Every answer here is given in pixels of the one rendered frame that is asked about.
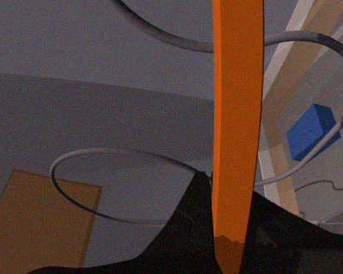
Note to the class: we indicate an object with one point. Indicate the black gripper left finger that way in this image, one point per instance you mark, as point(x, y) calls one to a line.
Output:
point(185, 245)

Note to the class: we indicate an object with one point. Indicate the blue rectangular block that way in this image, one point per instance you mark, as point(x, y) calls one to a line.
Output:
point(313, 125)

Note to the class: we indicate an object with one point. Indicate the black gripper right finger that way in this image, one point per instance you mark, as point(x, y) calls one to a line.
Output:
point(279, 242)

